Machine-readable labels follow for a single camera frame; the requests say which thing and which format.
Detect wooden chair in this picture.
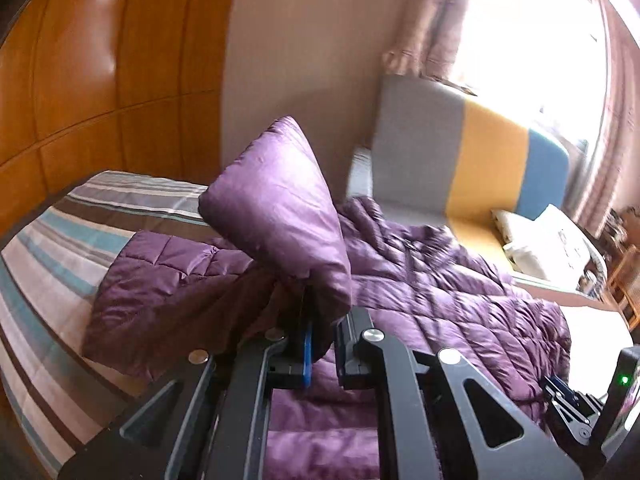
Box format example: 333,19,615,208
600,245,640,331

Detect cluttered wooden shelf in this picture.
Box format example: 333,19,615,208
600,205,633,248

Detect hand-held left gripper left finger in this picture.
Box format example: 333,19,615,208
57,285,316,480

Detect striped bed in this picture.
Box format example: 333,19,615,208
0,170,633,480

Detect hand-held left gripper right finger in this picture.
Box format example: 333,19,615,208
336,307,586,480

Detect gray yellow blue sofa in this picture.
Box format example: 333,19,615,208
347,75,571,281

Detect white printed pillow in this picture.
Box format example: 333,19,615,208
492,204,608,281

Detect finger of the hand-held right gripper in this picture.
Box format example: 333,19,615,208
542,375,608,461

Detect purple quilted down jacket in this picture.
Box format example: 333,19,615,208
80,116,573,480

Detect bright window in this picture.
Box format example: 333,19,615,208
450,0,612,161

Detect pink patterned curtain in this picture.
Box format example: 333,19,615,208
575,0,640,241
382,0,487,82

